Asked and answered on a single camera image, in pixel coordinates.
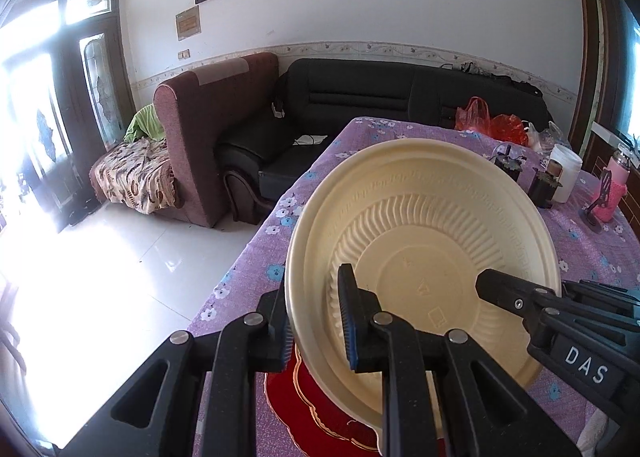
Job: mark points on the black phone stand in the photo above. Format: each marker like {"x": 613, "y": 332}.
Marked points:
{"x": 602, "y": 187}

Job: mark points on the black jar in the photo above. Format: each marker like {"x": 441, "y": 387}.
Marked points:
{"x": 510, "y": 167}

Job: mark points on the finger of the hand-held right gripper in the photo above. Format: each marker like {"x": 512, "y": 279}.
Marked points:
{"x": 510, "y": 294}
{"x": 610, "y": 299}

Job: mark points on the brown patterned blanket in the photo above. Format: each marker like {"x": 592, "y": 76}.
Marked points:
{"x": 135, "y": 172}

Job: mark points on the wall switch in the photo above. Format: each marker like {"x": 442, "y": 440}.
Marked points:
{"x": 184, "y": 54}

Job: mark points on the brown wooden frame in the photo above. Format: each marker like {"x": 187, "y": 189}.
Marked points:
{"x": 592, "y": 62}

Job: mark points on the person's right forearm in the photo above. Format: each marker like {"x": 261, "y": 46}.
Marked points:
{"x": 600, "y": 434}

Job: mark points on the green cloth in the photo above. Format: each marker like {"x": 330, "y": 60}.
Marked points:
{"x": 145, "y": 124}

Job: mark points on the purple floral tablecloth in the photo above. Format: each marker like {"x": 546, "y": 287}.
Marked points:
{"x": 250, "y": 282}

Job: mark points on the white plastic container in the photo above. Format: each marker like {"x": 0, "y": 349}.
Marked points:
{"x": 567, "y": 172}

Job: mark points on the dark corked bottle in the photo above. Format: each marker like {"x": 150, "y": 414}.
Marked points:
{"x": 542, "y": 189}

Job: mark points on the dark glass door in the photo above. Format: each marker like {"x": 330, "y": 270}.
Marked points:
{"x": 102, "y": 82}

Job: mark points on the small wall plaque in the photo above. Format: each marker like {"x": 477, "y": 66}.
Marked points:
{"x": 188, "y": 23}

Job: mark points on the maroon fabric sofa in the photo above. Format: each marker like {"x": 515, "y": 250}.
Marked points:
{"x": 195, "y": 147}

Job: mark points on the black leather sofa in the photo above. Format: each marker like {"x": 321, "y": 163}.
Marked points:
{"x": 370, "y": 92}

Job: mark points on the red gold-rimmed plate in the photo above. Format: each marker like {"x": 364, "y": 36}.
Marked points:
{"x": 300, "y": 402}

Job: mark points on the red plastic bag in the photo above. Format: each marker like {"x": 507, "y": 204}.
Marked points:
{"x": 507, "y": 129}
{"x": 472, "y": 117}

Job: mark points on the pink sleeved bottle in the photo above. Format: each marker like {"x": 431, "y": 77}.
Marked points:
{"x": 612, "y": 197}

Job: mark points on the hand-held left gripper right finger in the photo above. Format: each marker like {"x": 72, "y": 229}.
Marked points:
{"x": 347, "y": 332}

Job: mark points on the cream plastic bowl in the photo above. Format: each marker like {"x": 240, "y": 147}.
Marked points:
{"x": 425, "y": 217}

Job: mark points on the white charger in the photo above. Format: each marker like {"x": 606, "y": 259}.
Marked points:
{"x": 277, "y": 110}

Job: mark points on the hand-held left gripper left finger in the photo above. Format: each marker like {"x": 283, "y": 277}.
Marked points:
{"x": 287, "y": 342}

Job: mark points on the clear plastic bag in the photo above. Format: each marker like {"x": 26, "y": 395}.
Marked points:
{"x": 550, "y": 134}

